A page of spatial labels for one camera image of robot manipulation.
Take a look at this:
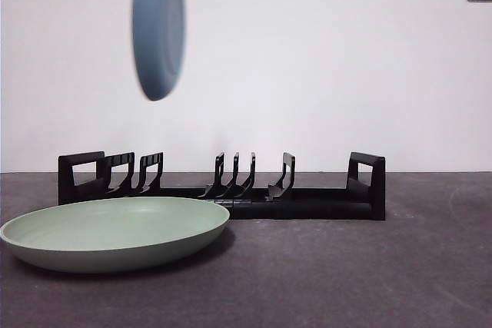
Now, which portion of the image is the pale green round plate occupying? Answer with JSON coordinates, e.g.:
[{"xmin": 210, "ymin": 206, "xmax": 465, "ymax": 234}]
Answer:
[{"xmin": 0, "ymin": 196, "xmax": 231, "ymax": 274}]

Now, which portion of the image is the black plastic plate rack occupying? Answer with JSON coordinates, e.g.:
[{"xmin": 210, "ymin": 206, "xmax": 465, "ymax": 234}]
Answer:
[{"xmin": 57, "ymin": 151, "xmax": 387, "ymax": 222}]

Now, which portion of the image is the light blue round plate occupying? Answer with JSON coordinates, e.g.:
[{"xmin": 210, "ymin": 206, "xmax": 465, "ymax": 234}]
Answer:
[{"xmin": 131, "ymin": 0, "xmax": 188, "ymax": 102}]

